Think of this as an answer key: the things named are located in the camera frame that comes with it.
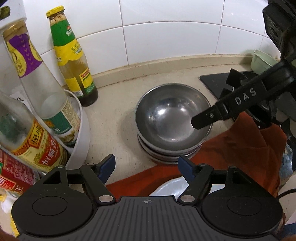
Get purple label clear bottle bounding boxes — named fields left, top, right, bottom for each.
left=3, top=20, right=80, bottom=147

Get white condiment tray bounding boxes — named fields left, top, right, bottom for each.
left=64, top=89, right=90, bottom=170

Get stacked steel bowls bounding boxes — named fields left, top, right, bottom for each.
left=137, top=130, right=210, bottom=165

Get yellow cap sauce bottle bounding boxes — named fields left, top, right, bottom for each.
left=46, top=6, right=98, bottom=106

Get red label soy sauce bottle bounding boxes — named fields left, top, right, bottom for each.
left=0, top=150, right=40, bottom=195

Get orange cloth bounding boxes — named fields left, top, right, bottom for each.
left=107, top=112, right=287, bottom=198

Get white floral plate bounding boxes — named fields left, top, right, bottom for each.
left=149, top=177, right=226, bottom=197

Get clear bottle yellow label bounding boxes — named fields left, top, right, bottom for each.
left=1, top=92, right=69, bottom=173

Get pale green cup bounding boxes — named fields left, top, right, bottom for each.
left=251, top=50, right=279, bottom=74

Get steel bowl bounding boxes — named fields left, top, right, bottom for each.
left=135, top=83, right=212, bottom=138

